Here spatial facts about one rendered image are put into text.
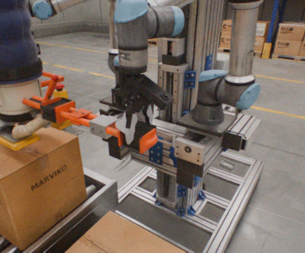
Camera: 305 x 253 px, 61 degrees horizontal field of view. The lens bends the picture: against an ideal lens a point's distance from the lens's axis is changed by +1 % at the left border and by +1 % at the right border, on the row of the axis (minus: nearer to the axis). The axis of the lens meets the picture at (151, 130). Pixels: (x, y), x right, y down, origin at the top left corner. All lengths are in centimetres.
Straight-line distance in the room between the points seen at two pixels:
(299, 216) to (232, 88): 160
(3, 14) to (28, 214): 80
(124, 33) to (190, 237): 141
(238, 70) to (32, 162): 90
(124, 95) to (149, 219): 130
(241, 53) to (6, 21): 80
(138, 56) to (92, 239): 95
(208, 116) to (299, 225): 143
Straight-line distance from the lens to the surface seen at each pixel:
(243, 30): 102
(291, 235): 230
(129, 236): 134
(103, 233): 137
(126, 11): 64
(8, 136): 110
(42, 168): 125
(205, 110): 120
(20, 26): 105
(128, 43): 64
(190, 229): 183
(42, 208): 135
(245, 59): 105
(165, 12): 71
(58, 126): 112
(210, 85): 115
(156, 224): 184
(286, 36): 775
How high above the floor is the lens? 157
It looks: 28 degrees down
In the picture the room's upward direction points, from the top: straight up
